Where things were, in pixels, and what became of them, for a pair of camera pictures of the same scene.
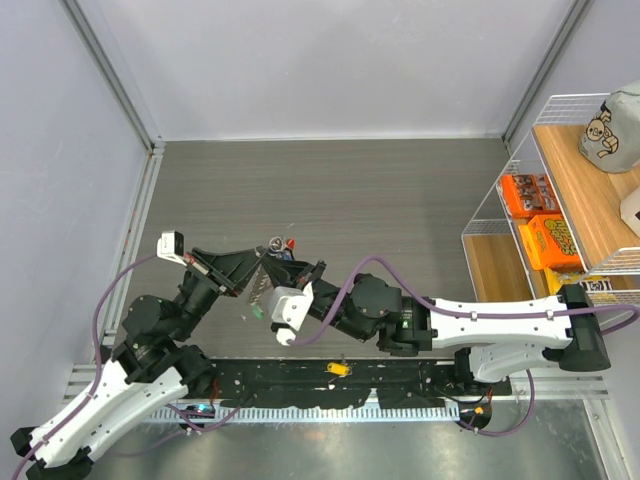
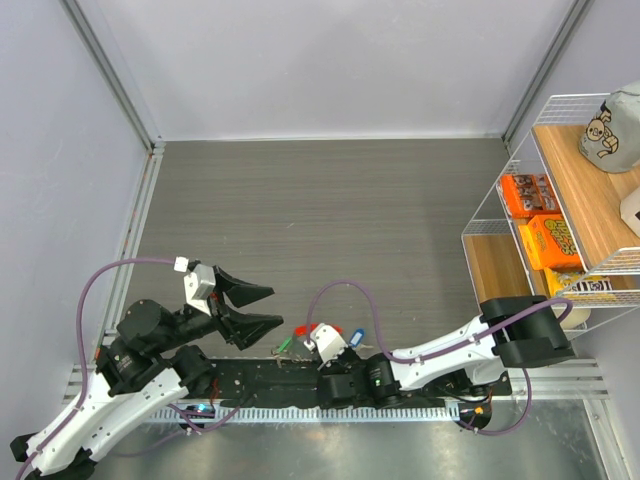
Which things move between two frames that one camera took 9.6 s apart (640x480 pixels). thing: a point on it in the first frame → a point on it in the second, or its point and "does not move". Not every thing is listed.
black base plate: x=344 y=383 does not move
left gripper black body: x=201 y=270 → x=219 y=307
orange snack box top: x=529 y=194 does not move
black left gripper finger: x=232 y=271 → x=248 y=328
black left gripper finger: x=231 y=264 → x=239 y=292
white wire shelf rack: x=560 y=221 does not move
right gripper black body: x=323 y=288 → x=347 y=361
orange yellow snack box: x=548 y=243 does not move
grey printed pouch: x=611 y=138 does not move
